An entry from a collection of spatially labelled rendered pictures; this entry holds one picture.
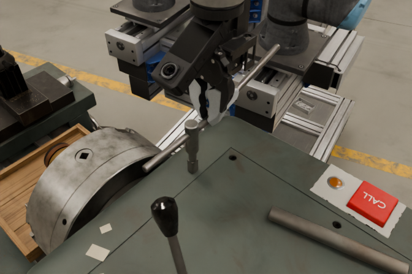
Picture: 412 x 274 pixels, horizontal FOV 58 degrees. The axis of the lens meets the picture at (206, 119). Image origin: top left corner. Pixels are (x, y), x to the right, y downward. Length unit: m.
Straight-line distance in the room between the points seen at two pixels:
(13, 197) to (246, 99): 0.72
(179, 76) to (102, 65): 2.73
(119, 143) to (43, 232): 0.21
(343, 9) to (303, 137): 1.33
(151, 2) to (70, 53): 2.16
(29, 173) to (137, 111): 1.54
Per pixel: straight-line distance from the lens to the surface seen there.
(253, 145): 0.71
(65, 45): 3.56
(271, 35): 1.12
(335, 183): 0.68
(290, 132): 2.25
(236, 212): 0.62
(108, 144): 0.76
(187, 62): 0.48
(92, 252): 0.60
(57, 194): 0.74
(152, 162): 0.55
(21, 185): 1.23
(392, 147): 2.68
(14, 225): 1.15
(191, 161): 0.64
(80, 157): 0.75
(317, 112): 2.42
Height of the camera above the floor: 1.77
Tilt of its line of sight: 43 degrees down
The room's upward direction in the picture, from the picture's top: straight up
